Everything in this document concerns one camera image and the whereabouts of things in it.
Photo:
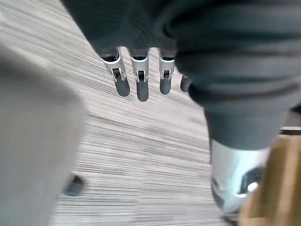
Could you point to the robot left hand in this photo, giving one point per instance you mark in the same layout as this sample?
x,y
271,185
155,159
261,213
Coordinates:
x,y
211,47

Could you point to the wooden shoe rack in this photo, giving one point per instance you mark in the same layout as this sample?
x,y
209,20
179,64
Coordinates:
x,y
275,186

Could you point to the silver robot leg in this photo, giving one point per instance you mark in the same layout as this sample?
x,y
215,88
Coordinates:
x,y
30,131

